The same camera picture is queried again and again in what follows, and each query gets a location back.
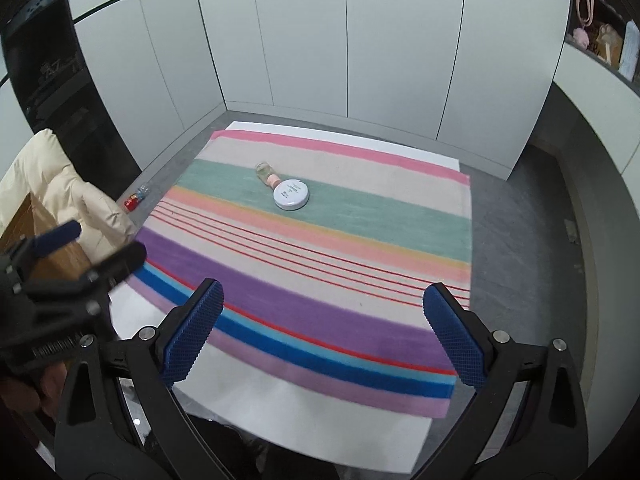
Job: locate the white round compact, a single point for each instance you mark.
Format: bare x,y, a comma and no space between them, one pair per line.
290,194

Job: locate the black glass cabinet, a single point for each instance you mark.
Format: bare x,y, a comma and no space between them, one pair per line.
55,90

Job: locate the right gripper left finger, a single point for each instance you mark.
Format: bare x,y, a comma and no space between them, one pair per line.
95,437

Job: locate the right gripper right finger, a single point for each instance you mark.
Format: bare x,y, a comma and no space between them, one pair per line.
526,418

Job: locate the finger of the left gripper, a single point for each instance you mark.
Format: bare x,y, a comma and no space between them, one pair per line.
43,256
92,286

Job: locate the cream padded armchair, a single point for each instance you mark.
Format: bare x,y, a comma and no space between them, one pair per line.
42,170

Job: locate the person's left hand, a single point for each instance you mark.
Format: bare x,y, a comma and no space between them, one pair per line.
22,398

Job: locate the white bottle on shelf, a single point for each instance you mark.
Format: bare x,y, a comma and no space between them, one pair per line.
630,52

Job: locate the glass bottle pink cap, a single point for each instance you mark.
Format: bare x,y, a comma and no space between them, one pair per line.
267,175

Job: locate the striped colourful cloth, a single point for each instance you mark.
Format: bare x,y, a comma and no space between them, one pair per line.
327,297

